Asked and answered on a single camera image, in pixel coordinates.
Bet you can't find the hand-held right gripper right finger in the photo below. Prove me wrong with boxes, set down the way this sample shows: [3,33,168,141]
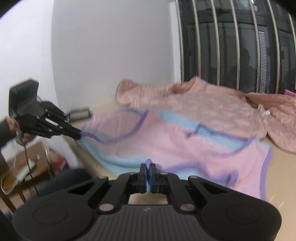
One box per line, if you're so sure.
[149,163,228,213]

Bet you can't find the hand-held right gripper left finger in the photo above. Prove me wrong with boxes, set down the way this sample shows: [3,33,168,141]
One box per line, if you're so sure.
[68,163,148,213]

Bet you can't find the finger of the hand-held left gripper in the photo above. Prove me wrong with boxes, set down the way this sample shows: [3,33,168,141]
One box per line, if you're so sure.
[20,118,80,140]
[41,101,82,136]

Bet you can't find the pink and blue mesh vest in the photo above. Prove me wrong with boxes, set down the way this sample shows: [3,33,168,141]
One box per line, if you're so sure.
[77,107,273,202]

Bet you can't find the person's left forearm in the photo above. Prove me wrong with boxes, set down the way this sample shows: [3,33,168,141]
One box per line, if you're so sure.
[0,119,16,173]

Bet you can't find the person's left hand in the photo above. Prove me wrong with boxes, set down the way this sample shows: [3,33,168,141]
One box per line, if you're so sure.
[6,116,36,146]

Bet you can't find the red item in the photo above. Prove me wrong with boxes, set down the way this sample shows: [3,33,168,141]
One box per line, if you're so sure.
[49,150,69,171]

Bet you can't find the wooden stool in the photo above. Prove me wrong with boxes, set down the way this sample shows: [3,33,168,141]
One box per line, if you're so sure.
[0,141,55,212]

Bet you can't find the light green tube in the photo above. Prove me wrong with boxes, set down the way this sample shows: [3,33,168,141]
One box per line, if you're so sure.
[16,161,37,183]

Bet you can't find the person's dark trouser leg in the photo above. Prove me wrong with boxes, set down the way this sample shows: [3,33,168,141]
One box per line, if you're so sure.
[38,168,93,198]

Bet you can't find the pink quilted jacket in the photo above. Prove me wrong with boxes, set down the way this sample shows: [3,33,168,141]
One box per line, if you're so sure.
[115,76,296,153]

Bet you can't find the metal window grille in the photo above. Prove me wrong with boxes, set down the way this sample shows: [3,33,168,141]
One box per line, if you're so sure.
[176,0,296,94]

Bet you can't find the black rectangular frame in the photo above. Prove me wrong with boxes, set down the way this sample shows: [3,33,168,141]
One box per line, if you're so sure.
[67,107,92,120]

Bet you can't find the black cable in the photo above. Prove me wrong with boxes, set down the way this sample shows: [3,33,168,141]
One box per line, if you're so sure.
[22,139,39,196]

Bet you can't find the beige strap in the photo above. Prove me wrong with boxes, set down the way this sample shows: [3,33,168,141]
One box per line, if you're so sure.
[0,156,18,195]

